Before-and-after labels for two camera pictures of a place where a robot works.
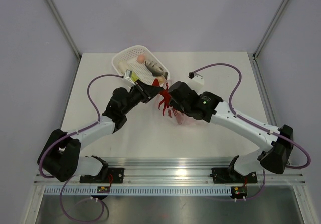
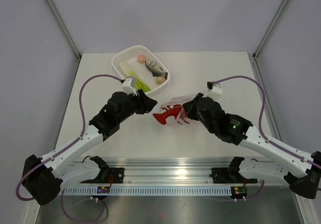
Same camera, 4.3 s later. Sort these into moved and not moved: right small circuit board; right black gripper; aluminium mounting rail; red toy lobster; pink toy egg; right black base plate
Moved: red toy lobster; right black gripper
Not moved: right black base plate; pink toy egg; aluminium mounting rail; right small circuit board
